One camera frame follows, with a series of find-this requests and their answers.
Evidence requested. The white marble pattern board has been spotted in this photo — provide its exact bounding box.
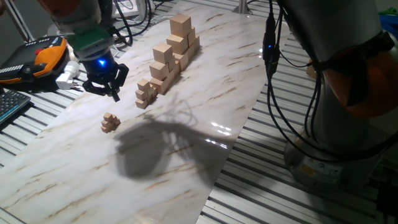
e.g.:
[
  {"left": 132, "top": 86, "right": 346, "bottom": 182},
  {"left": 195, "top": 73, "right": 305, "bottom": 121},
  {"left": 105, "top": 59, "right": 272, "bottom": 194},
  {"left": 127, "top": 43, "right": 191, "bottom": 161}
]
[{"left": 0, "top": 1, "right": 292, "bottom": 224}]

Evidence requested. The green gripper mounting adapter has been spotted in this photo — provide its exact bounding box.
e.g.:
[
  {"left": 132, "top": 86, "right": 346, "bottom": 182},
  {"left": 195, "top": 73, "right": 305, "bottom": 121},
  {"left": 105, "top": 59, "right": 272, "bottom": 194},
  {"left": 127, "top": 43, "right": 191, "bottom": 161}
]
[{"left": 67, "top": 27, "right": 113, "bottom": 52}]

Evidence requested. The black orange teach pendant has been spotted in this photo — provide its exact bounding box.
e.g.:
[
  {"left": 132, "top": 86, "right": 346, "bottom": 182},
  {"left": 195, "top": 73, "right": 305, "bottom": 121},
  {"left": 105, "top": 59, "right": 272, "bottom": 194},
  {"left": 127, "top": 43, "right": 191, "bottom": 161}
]
[{"left": 0, "top": 35, "right": 69, "bottom": 85}]

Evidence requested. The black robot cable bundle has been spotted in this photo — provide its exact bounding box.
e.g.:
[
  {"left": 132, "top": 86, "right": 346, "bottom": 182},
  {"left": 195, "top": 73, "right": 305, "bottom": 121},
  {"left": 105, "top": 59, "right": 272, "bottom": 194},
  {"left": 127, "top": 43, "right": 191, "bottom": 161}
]
[{"left": 107, "top": 0, "right": 398, "bottom": 164}]

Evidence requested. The black computer keyboard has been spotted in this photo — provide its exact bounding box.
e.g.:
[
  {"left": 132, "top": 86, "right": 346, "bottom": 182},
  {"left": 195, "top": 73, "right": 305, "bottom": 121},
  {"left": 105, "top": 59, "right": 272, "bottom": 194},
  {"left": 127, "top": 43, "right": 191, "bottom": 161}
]
[{"left": 0, "top": 89, "right": 32, "bottom": 126}]

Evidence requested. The aluminium frame post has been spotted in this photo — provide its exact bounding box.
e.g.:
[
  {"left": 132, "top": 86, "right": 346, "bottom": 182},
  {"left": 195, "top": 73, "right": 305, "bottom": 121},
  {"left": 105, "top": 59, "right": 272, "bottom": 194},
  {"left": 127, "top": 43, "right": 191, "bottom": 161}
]
[
  {"left": 2, "top": 0, "right": 35, "bottom": 43},
  {"left": 232, "top": 0, "right": 253, "bottom": 15}
]

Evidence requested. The green cloth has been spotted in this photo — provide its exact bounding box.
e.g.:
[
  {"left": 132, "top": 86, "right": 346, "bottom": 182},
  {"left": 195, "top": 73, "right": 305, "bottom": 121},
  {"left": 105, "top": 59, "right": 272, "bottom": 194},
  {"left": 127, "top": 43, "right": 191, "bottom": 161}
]
[{"left": 377, "top": 6, "right": 398, "bottom": 16}]

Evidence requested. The blue plastic bag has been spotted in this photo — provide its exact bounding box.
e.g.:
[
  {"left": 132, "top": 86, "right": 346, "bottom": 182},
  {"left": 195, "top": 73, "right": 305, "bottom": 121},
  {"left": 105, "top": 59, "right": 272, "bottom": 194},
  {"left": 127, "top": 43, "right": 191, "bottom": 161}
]
[{"left": 379, "top": 14, "right": 398, "bottom": 40}]

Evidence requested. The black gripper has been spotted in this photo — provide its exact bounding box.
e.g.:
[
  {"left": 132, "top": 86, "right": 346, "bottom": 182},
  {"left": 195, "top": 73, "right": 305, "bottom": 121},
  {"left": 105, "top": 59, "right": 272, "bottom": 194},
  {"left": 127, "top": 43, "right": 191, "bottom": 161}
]
[{"left": 81, "top": 51, "right": 130, "bottom": 103}]

